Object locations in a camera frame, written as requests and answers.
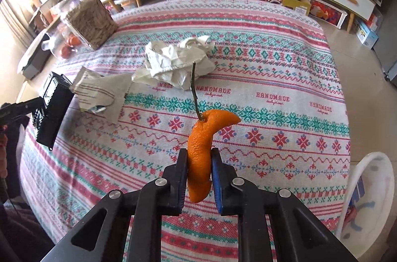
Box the black plastic seedling tray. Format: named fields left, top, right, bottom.
left=33, top=72, right=74, bottom=150

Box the orange peel with stem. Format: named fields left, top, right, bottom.
left=187, top=64, right=241, bottom=203

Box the beige striped wrapper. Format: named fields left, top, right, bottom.
left=70, top=67, right=132, bottom=124

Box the white paper ball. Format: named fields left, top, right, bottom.
left=132, top=35, right=215, bottom=91

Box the white plastic trash basin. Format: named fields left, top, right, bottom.
left=335, top=152, right=395, bottom=259

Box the person's left hand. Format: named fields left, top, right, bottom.
left=0, top=126, right=7, bottom=178

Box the bag of tomatoes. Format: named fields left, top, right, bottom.
left=41, top=23, right=83, bottom=59

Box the patterned woven tablecloth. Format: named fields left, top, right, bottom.
left=20, top=0, right=354, bottom=261

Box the grey refrigerator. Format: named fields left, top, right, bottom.
left=373, top=0, right=397, bottom=86

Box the blue white carton box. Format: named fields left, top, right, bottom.
left=354, top=18, right=379, bottom=49

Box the white crate with toys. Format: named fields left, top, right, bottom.
left=308, top=0, right=347, bottom=29

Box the yellow cardboard box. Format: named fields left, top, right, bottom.
left=282, top=0, right=311, bottom=16

